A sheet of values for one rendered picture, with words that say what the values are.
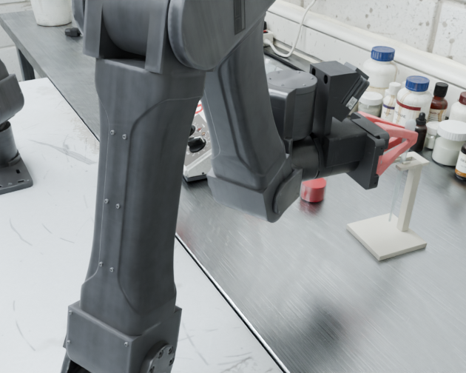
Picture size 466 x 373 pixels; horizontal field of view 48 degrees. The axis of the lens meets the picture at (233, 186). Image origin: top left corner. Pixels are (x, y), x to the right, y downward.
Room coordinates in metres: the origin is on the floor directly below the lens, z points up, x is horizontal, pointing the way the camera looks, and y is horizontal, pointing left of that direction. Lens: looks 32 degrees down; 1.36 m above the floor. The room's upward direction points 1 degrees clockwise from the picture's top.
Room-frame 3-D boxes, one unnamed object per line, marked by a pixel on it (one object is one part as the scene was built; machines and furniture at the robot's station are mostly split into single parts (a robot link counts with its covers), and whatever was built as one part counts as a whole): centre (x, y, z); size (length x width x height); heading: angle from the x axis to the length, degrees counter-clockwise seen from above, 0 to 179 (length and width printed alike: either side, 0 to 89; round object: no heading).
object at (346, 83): (0.56, -0.12, 1.12); 0.07 x 0.06 x 0.11; 23
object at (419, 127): (0.88, -0.34, 0.94); 0.03 x 0.03 x 0.07
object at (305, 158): (0.54, -0.06, 1.07); 0.07 x 0.06 x 0.07; 113
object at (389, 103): (0.99, -0.32, 0.94); 0.03 x 0.03 x 0.09
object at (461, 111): (0.90, -0.43, 0.95); 0.06 x 0.06 x 0.10
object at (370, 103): (1.01, -0.28, 0.93); 0.05 x 0.05 x 0.05
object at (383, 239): (0.61, -0.22, 0.96); 0.08 x 0.08 x 0.13; 23
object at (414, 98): (0.94, -0.34, 0.96); 0.06 x 0.06 x 0.11
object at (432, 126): (0.89, -0.38, 0.92); 0.04 x 0.04 x 0.04
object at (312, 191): (0.71, -0.13, 0.93); 0.04 x 0.04 x 0.06
